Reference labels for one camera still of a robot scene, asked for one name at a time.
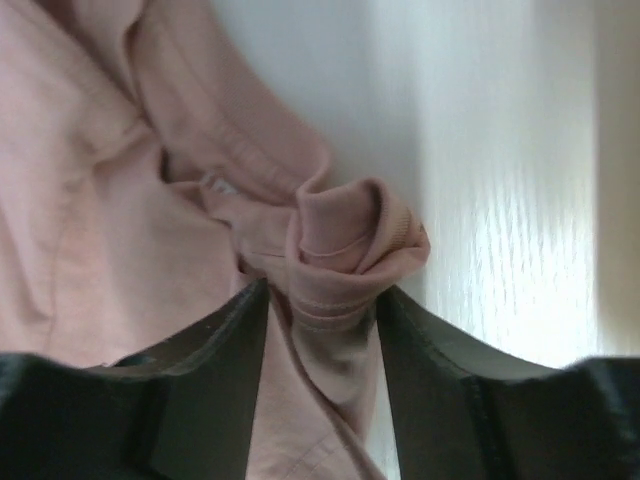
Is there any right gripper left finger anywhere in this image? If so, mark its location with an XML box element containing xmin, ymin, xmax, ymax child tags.
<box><xmin>1</xmin><ymin>281</ymin><xmax>269</xmax><ymax>479</ymax></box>

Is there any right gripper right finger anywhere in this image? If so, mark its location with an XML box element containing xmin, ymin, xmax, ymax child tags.
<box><xmin>376</xmin><ymin>288</ymin><xmax>639</xmax><ymax>480</ymax></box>

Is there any pink t shirt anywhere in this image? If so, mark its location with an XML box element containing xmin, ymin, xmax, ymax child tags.
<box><xmin>1</xmin><ymin>1</ymin><xmax>429</xmax><ymax>479</ymax></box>

